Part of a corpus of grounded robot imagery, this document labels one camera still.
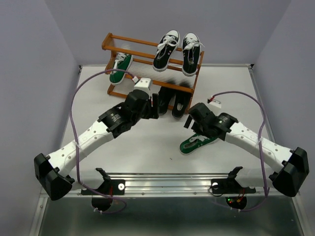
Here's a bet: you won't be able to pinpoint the all black sneaker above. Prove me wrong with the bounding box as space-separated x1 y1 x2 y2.
158 87 176 115
172 90 191 119

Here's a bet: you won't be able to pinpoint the green sneaker white laces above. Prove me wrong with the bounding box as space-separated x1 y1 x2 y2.
109 52 133 85

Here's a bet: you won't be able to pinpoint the black sneaker white laces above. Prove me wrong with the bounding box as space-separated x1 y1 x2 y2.
153 30 180 72

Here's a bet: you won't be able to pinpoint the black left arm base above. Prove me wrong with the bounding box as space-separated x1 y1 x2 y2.
75 168 126 195

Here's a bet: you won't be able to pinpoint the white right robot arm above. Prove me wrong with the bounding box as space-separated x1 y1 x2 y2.
184 103 310 197

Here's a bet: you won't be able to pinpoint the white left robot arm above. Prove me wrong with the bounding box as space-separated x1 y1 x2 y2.
34 89 158 201

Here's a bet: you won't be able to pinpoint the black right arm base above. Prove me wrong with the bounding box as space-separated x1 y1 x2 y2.
208 167 256 196

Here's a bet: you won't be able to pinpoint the orange wooden shoe shelf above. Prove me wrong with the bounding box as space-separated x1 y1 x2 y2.
101 33 204 113

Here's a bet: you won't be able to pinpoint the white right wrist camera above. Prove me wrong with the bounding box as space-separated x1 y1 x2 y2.
207 97 221 109

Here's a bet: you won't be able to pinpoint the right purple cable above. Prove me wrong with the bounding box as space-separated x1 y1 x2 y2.
208 91 270 212

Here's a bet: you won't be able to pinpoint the purple cable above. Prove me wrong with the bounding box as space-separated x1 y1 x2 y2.
208 91 270 212
69 69 138 214

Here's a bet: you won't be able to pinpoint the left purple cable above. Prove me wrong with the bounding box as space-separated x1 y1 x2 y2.
69 69 138 214

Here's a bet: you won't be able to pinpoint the aluminium mounting rail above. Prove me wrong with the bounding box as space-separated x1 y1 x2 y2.
65 168 264 198

